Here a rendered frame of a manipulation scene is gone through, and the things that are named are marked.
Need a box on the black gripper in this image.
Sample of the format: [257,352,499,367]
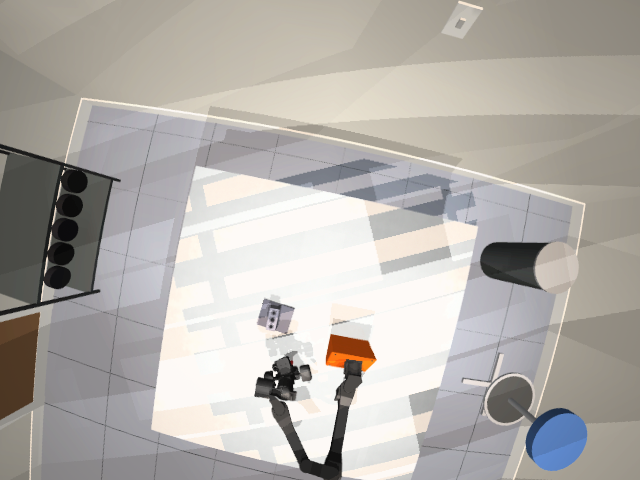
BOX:
[264,364,312,386]

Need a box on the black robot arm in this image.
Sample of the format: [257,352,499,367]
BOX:
[254,356,363,480]

